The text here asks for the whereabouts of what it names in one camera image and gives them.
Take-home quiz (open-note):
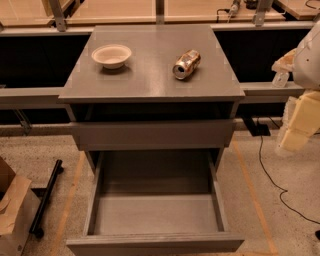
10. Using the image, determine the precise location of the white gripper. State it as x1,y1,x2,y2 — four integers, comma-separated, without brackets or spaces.
277,90,320,153

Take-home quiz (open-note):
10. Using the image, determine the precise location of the grey drawer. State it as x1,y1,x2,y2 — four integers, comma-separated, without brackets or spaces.
71,120,234,151
67,150,244,256

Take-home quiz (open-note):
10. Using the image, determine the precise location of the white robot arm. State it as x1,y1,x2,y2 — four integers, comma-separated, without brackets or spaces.
272,21,320,152

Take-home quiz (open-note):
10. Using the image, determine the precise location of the grey top drawer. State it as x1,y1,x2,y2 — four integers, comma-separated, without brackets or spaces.
71,120,234,151

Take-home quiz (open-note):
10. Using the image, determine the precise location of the grey drawer cabinet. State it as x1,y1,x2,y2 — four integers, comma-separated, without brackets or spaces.
59,25,244,168

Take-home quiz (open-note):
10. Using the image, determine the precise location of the clear sanitizer bottle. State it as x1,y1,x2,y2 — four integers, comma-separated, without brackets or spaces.
272,72,289,88

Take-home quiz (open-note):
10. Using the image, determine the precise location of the crushed soda can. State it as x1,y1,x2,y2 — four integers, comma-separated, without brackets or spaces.
172,49,201,80

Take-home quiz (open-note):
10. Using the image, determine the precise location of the white paper bowl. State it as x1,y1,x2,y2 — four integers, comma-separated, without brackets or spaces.
91,44,132,69

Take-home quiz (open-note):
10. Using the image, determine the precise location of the black metal bar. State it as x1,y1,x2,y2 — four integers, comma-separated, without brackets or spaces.
29,159,64,239

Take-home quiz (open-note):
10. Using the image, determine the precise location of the cardboard box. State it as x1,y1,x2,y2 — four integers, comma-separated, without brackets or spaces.
0,157,40,256

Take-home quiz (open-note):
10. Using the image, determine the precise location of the black floor cable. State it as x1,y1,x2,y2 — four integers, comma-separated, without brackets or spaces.
256,116,320,226

